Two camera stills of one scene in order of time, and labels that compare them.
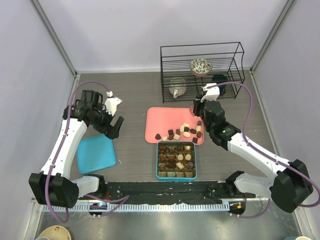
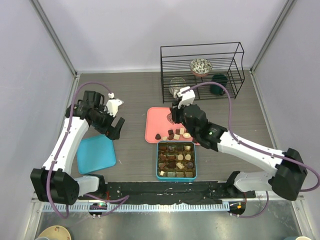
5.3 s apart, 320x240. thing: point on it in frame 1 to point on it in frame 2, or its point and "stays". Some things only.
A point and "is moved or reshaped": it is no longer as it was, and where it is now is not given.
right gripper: x=198 y=104 to x=176 y=111
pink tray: x=179 y=124 stays
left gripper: x=109 y=130 stays
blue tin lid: x=94 y=153 stays
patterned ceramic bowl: x=200 y=67 stays
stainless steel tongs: x=191 y=110 is moved or reshaped
